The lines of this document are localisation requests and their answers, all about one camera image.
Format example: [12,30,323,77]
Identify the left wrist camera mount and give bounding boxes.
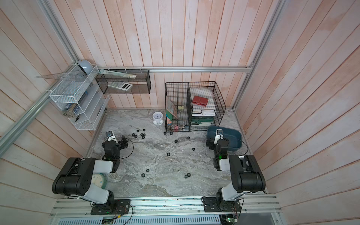
[105,131,118,142]

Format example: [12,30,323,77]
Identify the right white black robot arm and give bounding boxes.
[202,138,266,212]

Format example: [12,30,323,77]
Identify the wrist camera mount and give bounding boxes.
[214,129,224,144]
[105,131,118,142]

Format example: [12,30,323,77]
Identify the red wallet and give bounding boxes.
[192,96,209,107]

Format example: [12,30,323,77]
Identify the black wire desk organizer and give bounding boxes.
[165,81,226,132]

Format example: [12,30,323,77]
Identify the clear plastic ruler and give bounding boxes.
[98,69,137,78]

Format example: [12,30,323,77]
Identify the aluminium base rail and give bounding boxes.
[49,195,282,218]

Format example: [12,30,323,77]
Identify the black wire wall basket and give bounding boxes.
[96,69,152,95]

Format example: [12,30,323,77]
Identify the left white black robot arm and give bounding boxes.
[52,136,129,215]

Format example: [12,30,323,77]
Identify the dark teal storage box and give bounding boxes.
[206,126,242,152]

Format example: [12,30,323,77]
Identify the white calculator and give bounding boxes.
[108,82,133,92]

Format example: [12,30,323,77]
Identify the small white alarm clock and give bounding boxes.
[152,112,164,126]

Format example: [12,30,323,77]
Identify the green round wall clock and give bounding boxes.
[91,173,107,189]

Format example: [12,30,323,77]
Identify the white wire wall shelf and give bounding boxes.
[50,65,109,131]

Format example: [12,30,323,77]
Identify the grey computer mouse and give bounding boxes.
[76,60,93,75]

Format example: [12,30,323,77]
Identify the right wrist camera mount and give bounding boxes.
[214,129,224,144]

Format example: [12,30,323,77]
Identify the white tray in organizer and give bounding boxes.
[192,110,216,117]

